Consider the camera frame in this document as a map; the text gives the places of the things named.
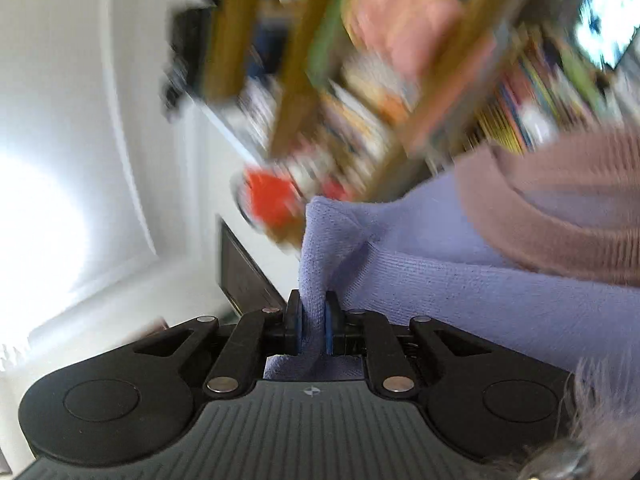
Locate grey fur sleeve cuff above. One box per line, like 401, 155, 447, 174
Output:
518, 360, 639, 479

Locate purple and mauve knit sweater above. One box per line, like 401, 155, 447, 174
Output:
266, 128, 639, 396

